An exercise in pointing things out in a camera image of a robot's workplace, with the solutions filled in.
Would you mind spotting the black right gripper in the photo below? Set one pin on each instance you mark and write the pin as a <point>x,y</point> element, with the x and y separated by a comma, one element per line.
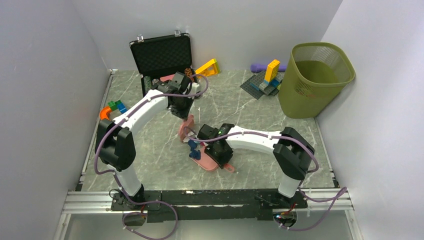
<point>222,160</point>

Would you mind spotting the dark blue paper scrap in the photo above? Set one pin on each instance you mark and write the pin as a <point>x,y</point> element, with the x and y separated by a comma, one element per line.
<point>195,154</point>

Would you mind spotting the olive green waste basket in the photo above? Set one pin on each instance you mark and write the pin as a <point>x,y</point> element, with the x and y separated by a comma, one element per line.
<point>315,74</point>

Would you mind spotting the grey building baseplate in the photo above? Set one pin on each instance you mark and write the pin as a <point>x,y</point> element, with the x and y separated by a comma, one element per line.
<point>256,87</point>

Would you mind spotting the pink hand brush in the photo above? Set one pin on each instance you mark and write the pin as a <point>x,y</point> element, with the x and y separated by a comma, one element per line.
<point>189,123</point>

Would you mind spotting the orange horseshoe toy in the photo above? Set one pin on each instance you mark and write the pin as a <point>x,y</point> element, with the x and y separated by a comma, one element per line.
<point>105,113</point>

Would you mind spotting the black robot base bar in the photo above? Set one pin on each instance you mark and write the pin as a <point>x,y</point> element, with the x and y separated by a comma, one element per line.
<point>168,205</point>

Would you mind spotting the green blue building blocks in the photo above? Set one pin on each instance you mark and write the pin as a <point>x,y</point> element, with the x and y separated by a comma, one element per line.
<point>117,105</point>

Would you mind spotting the pink dustpan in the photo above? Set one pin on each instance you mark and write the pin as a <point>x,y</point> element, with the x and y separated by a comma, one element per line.
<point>206,162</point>

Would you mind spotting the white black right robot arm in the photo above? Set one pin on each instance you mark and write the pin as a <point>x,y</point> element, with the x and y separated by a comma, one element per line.
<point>292,152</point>

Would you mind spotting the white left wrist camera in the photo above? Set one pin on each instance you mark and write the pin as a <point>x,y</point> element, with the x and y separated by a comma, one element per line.
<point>195,88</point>

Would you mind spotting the yellow triangular block toy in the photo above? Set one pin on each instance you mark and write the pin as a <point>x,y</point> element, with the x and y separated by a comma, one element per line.
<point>210,68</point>

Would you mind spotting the pink card in case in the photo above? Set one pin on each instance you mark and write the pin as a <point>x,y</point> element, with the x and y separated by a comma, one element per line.
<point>166,78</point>

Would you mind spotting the purple cylinder toy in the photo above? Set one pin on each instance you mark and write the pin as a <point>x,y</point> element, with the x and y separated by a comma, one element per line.
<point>257,68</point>

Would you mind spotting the yellow building block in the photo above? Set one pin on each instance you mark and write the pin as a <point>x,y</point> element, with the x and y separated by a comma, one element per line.
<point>272,70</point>

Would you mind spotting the aluminium frame rail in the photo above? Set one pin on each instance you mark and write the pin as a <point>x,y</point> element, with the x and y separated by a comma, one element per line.
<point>82,203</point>

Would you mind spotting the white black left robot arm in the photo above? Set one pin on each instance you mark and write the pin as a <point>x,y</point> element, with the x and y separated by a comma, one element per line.
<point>115,148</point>

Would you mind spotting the black poker chip case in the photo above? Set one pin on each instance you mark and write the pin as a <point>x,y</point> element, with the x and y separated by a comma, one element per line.
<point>161,56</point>

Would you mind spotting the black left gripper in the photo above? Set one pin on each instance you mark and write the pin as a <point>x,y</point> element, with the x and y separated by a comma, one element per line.
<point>183,114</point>

